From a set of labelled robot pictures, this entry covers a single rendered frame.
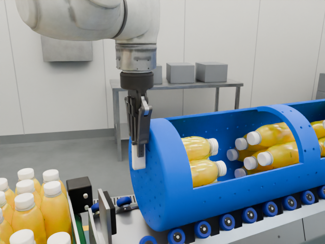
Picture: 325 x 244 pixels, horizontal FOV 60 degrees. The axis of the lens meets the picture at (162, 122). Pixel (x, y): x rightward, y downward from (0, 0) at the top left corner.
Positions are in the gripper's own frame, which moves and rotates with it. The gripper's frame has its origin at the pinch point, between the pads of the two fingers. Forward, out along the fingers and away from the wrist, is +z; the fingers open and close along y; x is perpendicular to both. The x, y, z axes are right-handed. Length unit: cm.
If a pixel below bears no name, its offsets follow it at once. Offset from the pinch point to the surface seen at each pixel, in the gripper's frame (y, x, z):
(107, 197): -3.0, -7.7, 11.4
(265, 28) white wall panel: -290, 304, -41
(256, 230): 9.9, 30.7, 24.1
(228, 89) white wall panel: -300, 251, 49
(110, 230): 3.0, -8.4, 16.8
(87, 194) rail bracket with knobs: -18.9, -10.4, 18.9
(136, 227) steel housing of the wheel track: -3.8, 0.2, 23.3
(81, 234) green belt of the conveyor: -11.7, -13.9, 26.8
